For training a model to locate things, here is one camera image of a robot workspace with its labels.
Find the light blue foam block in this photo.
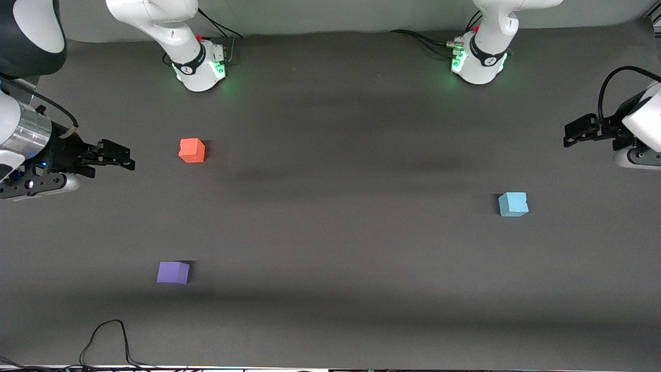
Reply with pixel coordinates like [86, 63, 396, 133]
[498, 192, 529, 218]

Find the orange foam block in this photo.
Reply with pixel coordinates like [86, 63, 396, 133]
[178, 138, 206, 164]

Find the purple foam block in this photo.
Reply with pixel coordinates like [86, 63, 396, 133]
[156, 261, 191, 285]

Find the dark grey table mat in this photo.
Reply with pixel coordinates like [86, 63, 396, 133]
[0, 18, 661, 370]

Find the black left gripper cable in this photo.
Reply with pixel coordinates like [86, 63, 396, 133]
[597, 66, 661, 129]

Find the black right arm base cable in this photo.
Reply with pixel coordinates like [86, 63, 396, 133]
[195, 7, 244, 66]

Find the black arm base cable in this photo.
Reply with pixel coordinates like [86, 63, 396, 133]
[389, 29, 461, 58]
[195, 7, 244, 66]

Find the black looped table cable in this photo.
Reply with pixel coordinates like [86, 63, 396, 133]
[79, 319, 158, 370]

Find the black left arm base cable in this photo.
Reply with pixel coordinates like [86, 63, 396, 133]
[389, 29, 461, 58]

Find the black table edge cable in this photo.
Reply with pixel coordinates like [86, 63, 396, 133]
[0, 355, 83, 372]

